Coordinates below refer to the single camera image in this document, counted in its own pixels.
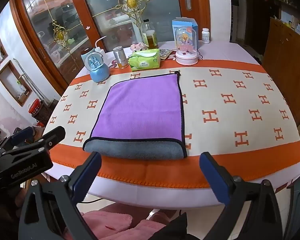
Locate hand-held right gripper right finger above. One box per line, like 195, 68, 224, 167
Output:
199, 151, 283, 240

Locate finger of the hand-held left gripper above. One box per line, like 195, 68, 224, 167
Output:
0, 126, 37, 153
5, 126, 66, 156

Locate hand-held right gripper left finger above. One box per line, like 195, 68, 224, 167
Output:
18, 151, 102, 240

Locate purple and grey towel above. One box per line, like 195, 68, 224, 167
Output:
82, 71, 188, 160

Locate red stool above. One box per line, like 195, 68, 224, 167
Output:
27, 98, 53, 126

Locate pink fleece pants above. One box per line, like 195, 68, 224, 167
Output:
80, 203, 170, 240

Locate orange and cream patterned blanket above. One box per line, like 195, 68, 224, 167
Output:
44, 59, 300, 189

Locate blue snow globe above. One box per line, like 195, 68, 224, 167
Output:
84, 52, 111, 83

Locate dark cylinder device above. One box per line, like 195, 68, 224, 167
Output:
80, 47, 96, 66

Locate grey chair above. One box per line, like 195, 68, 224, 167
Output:
282, 180, 300, 240

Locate gold door ornament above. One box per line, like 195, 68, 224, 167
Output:
25, 0, 88, 48
115, 0, 178, 28

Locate silver metal can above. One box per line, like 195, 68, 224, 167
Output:
112, 46, 129, 69

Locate green tissue pack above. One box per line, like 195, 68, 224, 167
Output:
128, 49, 162, 72

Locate pink pig figurine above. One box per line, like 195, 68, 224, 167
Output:
130, 42, 148, 52

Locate pink duck dome music box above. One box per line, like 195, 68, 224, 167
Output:
174, 26, 200, 66

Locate silver blister pack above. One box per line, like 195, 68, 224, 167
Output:
159, 49, 173, 60

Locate brown wooden cabinet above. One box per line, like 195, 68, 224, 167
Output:
261, 17, 300, 127

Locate clear bottle of yellow liquid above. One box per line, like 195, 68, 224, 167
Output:
142, 19, 160, 50

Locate wooden framed glass door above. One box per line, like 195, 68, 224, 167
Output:
9, 0, 212, 88

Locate white pill bottle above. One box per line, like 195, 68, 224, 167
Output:
201, 28, 211, 44

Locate blue and white carton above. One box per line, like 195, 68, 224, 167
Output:
172, 17, 199, 49

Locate white cable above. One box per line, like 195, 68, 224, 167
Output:
94, 36, 108, 55

